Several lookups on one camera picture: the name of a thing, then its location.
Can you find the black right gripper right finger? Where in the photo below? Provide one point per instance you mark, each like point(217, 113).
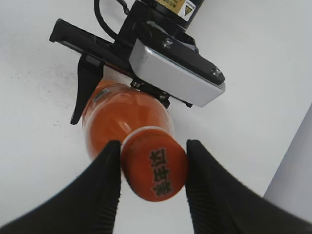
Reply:
point(221, 204)

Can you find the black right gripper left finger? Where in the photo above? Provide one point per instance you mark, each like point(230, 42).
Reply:
point(86, 206)

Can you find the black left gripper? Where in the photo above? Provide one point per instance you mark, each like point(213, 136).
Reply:
point(95, 52)

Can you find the orange soda plastic bottle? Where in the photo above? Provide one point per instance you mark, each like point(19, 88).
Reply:
point(115, 110)

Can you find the orange bottle cap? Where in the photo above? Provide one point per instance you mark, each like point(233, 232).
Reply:
point(154, 164)

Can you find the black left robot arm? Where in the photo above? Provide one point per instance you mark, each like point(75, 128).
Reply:
point(173, 6)

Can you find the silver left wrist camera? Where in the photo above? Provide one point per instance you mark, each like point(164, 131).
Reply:
point(181, 83)

